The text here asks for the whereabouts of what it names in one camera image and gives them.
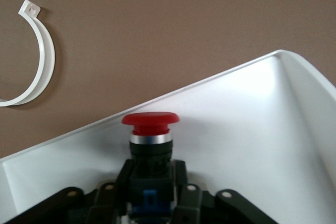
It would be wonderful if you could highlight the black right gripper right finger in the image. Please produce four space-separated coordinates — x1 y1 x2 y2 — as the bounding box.
170 159 279 224

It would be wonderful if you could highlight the white drawer with dividers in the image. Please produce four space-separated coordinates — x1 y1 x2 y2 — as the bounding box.
0 49 336 224

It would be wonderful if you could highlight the white semicircular pipe clamp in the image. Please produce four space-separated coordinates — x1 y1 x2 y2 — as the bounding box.
0 0 57 108

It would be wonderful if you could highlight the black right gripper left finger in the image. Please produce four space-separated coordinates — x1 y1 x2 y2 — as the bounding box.
4 159 134 224

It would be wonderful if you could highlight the red mushroom push button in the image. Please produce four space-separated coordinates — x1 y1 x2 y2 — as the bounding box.
121 112 181 222

